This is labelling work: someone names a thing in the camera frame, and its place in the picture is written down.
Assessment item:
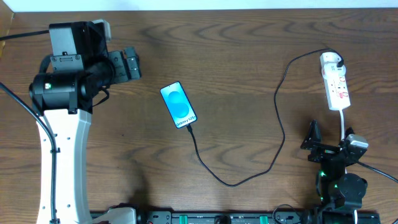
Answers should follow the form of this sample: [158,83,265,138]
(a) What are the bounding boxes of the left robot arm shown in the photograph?
[29,19,141,223]

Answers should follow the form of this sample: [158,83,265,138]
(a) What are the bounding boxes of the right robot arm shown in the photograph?
[300,120,369,223]

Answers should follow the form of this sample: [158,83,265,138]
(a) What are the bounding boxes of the white USB charger plug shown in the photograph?
[320,52,344,68]

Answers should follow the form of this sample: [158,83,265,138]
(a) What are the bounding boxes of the white power strip orange switches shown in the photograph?
[321,65,351,111]

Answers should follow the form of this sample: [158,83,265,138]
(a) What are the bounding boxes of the blue Galaxy smartphone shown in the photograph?
[160,82,197,129]

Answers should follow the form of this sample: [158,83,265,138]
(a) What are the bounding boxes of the black USB charging cable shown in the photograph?
[185,48,345,188]

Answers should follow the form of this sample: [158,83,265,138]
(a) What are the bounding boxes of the white power strip cord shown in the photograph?
[338,108,359,224]

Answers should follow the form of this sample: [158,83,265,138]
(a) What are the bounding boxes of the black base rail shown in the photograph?
[90,210,381,224]

